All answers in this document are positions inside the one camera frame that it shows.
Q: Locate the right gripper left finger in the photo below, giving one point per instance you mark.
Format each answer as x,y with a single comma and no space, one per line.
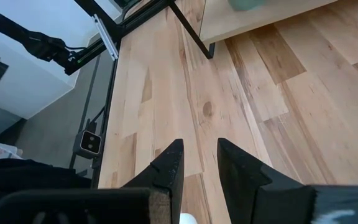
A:
166,177

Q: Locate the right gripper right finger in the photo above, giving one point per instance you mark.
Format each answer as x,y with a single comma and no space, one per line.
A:
244,186

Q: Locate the white mug blue leaf print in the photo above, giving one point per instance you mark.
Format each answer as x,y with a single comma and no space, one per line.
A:
187,219

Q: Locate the green mug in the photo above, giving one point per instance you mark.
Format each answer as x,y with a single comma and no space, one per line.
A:
244,3

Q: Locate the person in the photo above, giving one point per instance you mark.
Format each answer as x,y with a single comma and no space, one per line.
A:
26,174

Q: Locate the white table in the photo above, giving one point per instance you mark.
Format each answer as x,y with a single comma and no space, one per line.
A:
26,90

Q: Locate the table-level camera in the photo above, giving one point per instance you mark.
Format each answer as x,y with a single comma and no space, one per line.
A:
90,143

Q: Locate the silver frame bracket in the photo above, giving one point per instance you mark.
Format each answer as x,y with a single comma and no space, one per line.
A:
106,37

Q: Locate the black table frame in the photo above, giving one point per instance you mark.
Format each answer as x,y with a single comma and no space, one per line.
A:
141,20

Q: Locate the wooden shelf black metal frame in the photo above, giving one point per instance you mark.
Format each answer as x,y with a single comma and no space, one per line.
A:
228,21

